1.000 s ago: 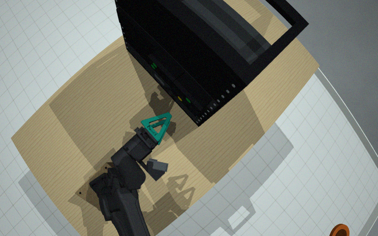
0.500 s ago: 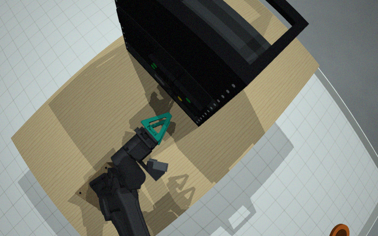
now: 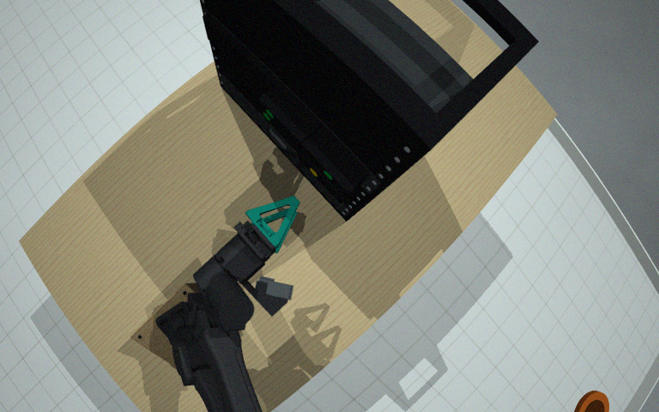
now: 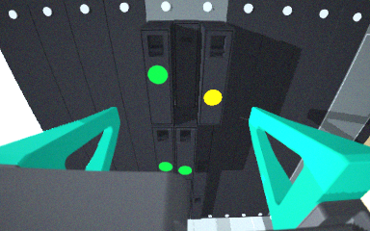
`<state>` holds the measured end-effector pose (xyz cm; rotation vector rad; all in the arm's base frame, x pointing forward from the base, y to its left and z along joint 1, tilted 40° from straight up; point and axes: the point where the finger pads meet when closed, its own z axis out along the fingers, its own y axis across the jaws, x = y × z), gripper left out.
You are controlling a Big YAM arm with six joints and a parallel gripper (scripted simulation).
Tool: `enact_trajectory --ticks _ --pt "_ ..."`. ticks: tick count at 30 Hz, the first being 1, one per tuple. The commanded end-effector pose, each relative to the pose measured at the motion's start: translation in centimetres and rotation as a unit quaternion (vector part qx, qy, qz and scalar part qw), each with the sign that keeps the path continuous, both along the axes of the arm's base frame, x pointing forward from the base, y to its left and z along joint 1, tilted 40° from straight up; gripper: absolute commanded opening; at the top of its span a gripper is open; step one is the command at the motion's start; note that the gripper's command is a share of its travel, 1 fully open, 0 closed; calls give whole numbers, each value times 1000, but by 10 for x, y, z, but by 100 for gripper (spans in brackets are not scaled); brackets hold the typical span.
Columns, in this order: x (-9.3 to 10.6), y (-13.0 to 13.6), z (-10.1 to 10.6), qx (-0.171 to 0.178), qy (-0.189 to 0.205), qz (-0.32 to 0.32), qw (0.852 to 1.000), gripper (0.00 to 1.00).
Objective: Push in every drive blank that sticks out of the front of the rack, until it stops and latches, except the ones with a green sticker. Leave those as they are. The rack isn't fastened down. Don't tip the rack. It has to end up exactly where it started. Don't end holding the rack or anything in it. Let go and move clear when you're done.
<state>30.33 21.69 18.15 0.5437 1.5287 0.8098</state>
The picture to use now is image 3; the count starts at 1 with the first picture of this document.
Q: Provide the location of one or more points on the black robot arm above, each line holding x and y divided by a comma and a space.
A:
230, 388

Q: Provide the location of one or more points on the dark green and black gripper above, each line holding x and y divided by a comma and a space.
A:
270, 241

